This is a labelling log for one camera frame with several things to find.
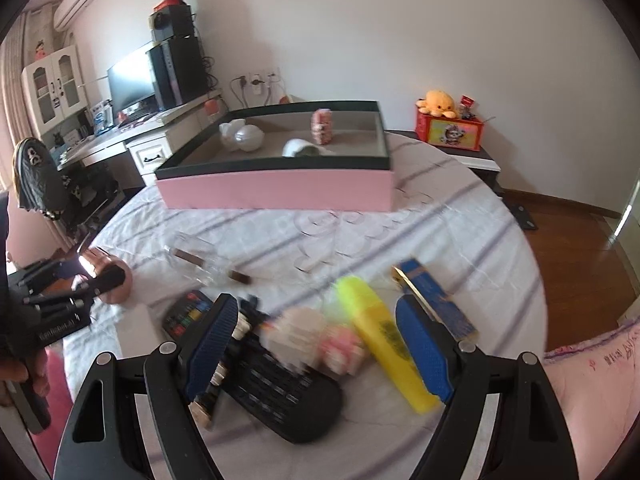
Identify white charger adapter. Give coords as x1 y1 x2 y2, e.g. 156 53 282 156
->
116 304 166 358

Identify clear glass bottle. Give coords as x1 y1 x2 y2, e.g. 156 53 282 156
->
164 232 252 286

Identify black remote control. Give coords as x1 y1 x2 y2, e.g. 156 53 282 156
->
162 288 345 444

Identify yellow highlighter marker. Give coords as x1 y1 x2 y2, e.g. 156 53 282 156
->
335 275 437 414

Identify blue gold rectangular case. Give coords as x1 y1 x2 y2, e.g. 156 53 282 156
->
392 258 477 342

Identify white rabbit figurine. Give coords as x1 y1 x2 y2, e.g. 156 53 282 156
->
218 118 246 152

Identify white cup-shaped device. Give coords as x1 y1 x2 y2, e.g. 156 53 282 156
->
282 139 334 158

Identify pink block figure toy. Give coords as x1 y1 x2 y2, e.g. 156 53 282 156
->
311 108 333 145

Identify white round case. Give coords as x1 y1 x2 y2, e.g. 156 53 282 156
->
234 125 265 153

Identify person's left hand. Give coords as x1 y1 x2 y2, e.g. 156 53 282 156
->
0 350 50 398

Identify pink pillow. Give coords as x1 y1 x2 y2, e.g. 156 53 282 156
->
544 321 639 479

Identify black office chair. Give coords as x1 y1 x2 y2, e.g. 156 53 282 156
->
13 138 119 243

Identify white desk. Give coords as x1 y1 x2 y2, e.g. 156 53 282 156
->
58 90 228 184

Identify white glass door cabinet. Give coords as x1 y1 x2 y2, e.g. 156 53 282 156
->
22 46 88 136

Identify black floor scale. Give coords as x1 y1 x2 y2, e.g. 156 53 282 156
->
506 202 538 231

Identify computer monitor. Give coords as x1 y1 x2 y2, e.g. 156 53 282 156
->
107 48 154 113

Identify striped white bedsheet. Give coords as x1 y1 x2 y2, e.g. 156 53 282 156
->
63 134 548 479

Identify orange cap bottle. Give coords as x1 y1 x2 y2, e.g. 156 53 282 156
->
204 99 221 116

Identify black computer tower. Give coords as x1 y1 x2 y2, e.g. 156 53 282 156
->
146 37 208 110

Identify black speaker box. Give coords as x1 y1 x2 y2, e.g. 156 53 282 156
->
149 4 195 44

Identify pink storage box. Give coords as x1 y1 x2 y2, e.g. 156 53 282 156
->
155 101 395 212

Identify red toy box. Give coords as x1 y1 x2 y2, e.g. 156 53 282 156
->
416 112 484 152

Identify orange octopus plush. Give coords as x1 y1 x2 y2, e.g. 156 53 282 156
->
416 90 458 119

